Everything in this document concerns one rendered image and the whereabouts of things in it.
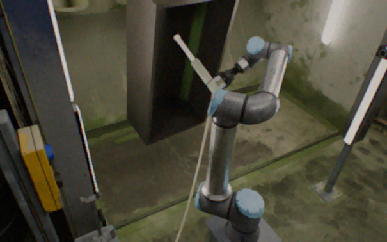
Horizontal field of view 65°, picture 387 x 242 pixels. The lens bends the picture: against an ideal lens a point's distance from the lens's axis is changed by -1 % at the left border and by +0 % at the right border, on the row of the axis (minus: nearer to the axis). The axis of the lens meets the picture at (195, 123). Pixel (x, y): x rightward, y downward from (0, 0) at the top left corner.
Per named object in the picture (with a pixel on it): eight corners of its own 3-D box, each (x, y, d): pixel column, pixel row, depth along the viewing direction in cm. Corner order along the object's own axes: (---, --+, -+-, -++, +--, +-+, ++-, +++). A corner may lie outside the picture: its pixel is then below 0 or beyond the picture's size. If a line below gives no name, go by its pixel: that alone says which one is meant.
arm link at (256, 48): (270, 37, 157) (269, 47, 169) (248, 33, 160) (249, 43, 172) (265, 54, 157) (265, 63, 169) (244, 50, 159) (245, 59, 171)
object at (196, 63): (228, 104, 192) (229, 101, 169) (222, 108, 192) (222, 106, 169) (183, 42, 193) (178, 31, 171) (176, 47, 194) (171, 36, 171)
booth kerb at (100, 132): (69, 146, 301) (66, 136, 293) (69, 145, 302) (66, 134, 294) (274, 86, 414) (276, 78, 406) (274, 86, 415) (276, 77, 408)
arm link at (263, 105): (277, 113, 110) (295, 41, 159) (243, 105, 113) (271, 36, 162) (270, 137, 117) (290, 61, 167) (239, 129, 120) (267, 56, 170)
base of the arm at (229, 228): (267, 237, 165) (270, 226, 159) (238, 252, 157) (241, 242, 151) (245, 210, 178) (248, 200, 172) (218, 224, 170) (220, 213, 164)
